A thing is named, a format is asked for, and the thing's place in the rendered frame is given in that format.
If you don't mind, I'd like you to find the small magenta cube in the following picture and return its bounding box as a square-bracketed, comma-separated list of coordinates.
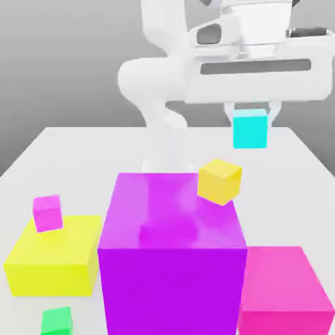
[32, 194, 64, 234]

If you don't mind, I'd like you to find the small cyan cube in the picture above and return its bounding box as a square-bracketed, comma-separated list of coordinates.
[232, 108, 268, 150]

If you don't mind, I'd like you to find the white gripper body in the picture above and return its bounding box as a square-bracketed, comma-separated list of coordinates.
[184, 33, 335, 105]

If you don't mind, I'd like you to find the small yellow cube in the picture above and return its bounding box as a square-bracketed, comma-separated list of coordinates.
[197, 158, 243, 207]

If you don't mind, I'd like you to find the large yellow box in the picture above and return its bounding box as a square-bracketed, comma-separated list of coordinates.
[3, 214, 103, 298]

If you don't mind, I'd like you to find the large pink box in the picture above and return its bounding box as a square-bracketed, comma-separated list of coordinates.
[236, 245, 335, 335]

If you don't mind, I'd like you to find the small green cube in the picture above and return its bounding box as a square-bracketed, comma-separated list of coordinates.
[40, 306, 75, 335]

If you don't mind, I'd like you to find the large purple box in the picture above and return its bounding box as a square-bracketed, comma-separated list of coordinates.
[97, 171, 249, 335]

